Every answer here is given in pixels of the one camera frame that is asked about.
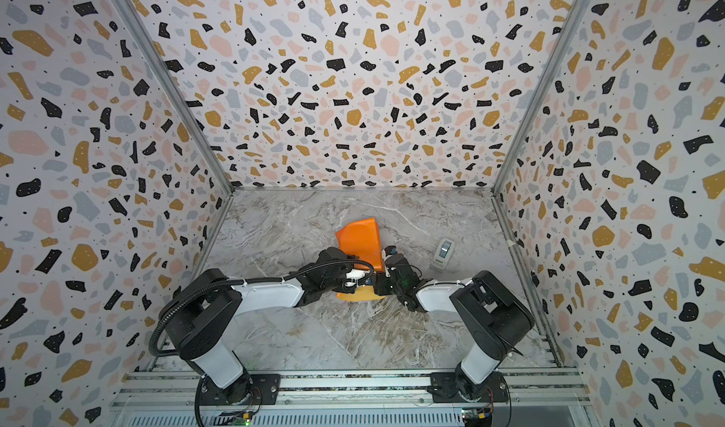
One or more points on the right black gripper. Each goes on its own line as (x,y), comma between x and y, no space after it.
(379,287)

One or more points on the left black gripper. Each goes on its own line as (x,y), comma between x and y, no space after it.
(346,290)

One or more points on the white tape dispenser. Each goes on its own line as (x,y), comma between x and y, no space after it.
(443,254)

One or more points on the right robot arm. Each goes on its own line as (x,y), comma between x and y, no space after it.
(495,318)

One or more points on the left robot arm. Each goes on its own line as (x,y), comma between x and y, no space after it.
(193,324)

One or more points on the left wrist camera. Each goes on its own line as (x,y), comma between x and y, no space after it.
(355,278)

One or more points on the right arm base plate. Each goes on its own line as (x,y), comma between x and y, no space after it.
(453,387)

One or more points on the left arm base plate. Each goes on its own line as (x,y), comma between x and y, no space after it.
(241,390)

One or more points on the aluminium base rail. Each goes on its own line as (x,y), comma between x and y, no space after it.
(511,397)

